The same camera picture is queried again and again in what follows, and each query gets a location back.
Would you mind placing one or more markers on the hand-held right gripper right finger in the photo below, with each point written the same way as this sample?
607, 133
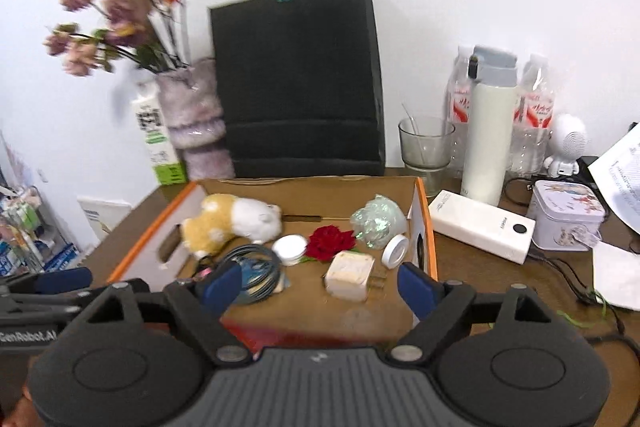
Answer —
417, 289

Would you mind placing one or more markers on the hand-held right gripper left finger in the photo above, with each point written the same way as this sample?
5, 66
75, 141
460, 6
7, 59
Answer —
222, 287

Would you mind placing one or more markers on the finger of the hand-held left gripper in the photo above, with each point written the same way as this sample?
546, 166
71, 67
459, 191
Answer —
65, 281
40, 304

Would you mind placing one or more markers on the small printed packet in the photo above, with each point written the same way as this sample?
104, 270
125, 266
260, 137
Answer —
250, 272

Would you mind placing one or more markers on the yellow white plush toy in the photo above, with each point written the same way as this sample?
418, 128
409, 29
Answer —
220, 222

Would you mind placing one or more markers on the white charger plug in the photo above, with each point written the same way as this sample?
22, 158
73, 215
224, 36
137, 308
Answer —
350, 274

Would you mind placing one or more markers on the white round plastic lid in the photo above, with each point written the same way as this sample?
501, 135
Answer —
290, 249

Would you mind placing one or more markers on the iridescent plastic wrapper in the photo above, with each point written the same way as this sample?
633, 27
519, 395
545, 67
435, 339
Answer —
377, 222

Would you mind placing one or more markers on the red cardboard box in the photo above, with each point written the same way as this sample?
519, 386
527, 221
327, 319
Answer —
310, 307

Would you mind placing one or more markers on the white power bank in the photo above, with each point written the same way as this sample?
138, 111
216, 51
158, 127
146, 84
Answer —
480, 224

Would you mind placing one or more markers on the red artificial rose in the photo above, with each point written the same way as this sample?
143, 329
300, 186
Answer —
330, 243

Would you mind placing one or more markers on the wooden desktop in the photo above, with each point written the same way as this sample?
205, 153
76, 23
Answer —
475, 277

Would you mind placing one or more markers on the white storage rack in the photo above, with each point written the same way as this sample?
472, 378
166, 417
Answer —
25, 227

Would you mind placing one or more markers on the clear glass cup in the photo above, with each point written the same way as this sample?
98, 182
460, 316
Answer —
425, 147

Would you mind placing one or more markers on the green white milk carton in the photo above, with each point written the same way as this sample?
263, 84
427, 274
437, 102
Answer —
160, 147

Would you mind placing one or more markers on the purple textured vase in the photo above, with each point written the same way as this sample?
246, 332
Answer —
200, 127

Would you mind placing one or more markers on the white thermos bottle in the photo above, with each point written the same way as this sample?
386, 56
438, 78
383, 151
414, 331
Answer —
487, 142

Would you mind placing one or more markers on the white printed tin box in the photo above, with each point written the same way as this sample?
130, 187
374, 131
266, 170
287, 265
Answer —
565, 217

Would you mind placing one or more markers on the glass stirring rod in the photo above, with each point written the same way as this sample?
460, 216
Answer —
412, 119

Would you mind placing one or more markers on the clear water bottle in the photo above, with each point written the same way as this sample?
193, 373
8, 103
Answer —
457, 107
535, 117

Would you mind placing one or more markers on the white folded paper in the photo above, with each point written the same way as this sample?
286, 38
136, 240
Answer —
620, 277

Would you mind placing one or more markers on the white round speaker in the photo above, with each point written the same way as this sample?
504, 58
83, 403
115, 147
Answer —
570, 137

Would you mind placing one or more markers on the black paper bag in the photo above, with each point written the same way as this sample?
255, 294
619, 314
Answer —
300, 82

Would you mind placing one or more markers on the white printed papers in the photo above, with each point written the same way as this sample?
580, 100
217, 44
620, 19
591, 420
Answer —
620, 177

